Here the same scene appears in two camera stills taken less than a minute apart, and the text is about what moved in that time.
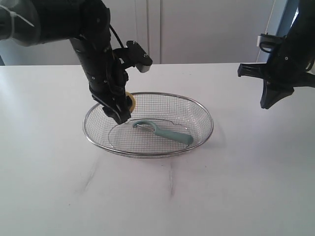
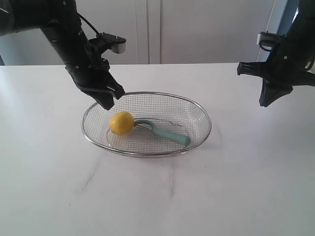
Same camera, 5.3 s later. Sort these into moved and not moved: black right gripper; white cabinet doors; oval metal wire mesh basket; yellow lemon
Moved: yellow lemon
Not moved: oval metal wire mesh basket; white cabinet doors; black right gripper
